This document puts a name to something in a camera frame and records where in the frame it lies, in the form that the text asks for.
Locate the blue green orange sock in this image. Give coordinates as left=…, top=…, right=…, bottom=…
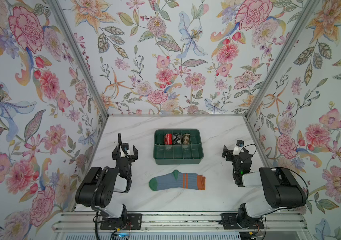
left=149, top=170, right=206, bottom=191

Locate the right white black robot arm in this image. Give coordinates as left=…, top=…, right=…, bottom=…
left=221, top=141, right=307, bottom=230

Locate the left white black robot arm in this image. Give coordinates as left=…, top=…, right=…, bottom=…
left=75, top=144, right=138, bottom=219

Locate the green plastic divider tray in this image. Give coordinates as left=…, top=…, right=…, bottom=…
left=153, top=129, right=204, bottom=165

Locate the red rolled sock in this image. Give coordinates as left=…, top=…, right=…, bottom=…
left=164, top=133, right=173, bottom=145

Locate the brown patterned rolled sock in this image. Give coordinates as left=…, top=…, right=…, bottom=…
left=182, top=133, right=190, bottom=145

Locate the black white patterned rolled sock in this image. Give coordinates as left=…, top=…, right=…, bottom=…
left=172, top=133, right=182, bottom=145

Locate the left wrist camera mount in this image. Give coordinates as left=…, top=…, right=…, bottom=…
left=120, top=143, right=130, bottom=158

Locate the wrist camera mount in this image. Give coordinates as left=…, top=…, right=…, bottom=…
left=120, top=143, right=130, bottom=158
left=232, top=140, right=244, bottom=156

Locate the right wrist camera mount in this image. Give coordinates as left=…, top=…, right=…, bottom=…
left=232, top=140, right=244, bottom=156

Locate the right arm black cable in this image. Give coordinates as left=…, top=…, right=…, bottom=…
left=242, top=143, right=309, bottom=211

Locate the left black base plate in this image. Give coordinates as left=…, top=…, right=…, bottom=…
left=99, top=214, right=142, bottom=230

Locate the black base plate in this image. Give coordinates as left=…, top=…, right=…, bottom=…
left=218, top=213, right=265, bottom=231
left=99, top=214, right=142, bottom=230

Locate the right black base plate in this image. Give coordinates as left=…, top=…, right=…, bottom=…
left=218, top=213, right=265, bottom=231

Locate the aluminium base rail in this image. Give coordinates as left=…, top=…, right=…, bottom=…
left=51, top=211, right=309, bottom=233

